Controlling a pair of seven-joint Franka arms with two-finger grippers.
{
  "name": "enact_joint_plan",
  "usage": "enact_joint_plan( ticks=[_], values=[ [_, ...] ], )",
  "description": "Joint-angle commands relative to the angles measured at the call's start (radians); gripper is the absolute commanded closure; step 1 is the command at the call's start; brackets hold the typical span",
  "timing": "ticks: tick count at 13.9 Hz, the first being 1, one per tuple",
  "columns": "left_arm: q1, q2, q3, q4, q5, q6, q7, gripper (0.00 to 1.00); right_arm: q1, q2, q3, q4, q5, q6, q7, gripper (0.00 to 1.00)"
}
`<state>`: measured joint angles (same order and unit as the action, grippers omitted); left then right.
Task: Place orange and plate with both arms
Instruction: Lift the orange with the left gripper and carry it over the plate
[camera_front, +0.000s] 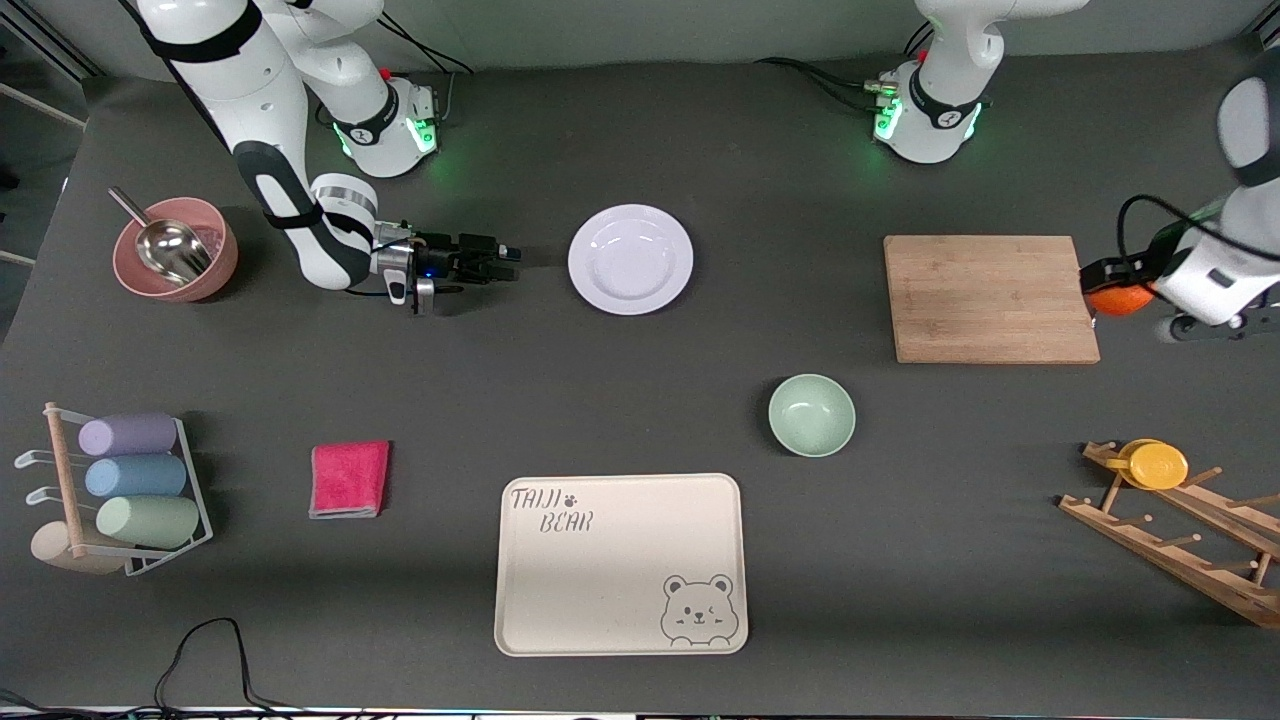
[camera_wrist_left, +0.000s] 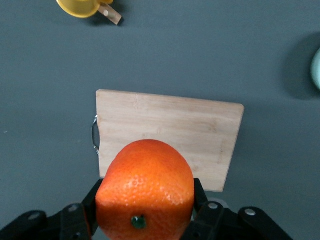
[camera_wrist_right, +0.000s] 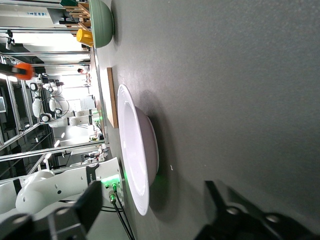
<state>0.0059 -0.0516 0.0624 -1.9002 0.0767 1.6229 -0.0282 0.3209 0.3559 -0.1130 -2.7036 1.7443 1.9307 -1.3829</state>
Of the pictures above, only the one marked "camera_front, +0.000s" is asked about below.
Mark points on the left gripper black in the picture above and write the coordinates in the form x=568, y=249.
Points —
x=1103, y=272

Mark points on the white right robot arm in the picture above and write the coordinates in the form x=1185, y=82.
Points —
x=250, y=80

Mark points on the beige bear print tray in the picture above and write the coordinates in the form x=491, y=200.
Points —
x=620, y=570

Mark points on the yellow mug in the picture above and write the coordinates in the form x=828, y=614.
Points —
x=1158, y=466

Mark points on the pink bowl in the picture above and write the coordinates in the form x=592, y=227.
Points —
x=222, y=265

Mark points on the white round plate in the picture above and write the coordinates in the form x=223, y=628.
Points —
x=630, y=260

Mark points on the wooden peg mug rack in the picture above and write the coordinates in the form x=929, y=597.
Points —
x=1180, y=555

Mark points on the metal scoop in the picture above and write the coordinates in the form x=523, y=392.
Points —
x=175, y=250

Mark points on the green cup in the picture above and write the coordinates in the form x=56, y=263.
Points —
x=150, y=522

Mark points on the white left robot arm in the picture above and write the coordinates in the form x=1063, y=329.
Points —
x=935, y=120

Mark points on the bamboo cutting board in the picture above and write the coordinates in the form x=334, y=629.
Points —
x=985, y=300

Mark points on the beige cup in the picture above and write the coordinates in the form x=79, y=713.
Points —
x=50, y=545

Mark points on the light green bowl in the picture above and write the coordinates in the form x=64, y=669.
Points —
x=812, y=415

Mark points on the pink folded cloth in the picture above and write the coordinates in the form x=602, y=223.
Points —
x=349, y=480

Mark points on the purple cup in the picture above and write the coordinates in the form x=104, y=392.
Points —
x=130, y=435

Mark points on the orange fruit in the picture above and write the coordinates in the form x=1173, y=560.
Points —
x=1122, y=302

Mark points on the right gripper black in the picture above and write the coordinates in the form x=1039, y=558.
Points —
x=442, y=256

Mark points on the blue cup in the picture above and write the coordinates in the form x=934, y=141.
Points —
x=138, y=477

